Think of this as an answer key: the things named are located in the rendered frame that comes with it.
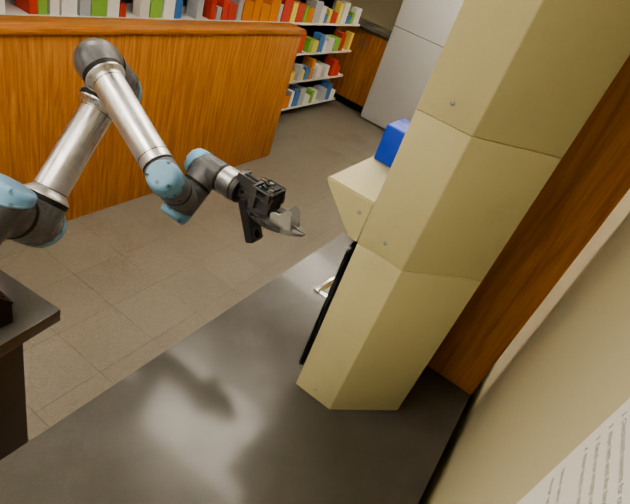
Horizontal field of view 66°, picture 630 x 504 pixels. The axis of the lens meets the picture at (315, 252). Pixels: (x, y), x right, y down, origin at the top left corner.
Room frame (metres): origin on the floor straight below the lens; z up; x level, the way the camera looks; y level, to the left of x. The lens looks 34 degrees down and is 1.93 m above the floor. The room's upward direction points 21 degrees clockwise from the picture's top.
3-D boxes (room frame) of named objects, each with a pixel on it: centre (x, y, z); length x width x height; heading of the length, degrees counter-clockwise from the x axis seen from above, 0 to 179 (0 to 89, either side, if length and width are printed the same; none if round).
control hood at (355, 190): (1.05, -0.08, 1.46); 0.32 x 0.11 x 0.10; 158
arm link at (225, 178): (1.06, 0.25, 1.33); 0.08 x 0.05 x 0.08; 159
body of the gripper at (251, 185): (1.03, 0.18, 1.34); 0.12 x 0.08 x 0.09; 69
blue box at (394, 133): (1.13, -0.11, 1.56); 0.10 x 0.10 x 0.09; 68
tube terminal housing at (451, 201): (0.98, -0.25, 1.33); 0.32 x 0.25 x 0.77; 158
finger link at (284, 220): (0.98, 0.09, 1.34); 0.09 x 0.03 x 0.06; 69
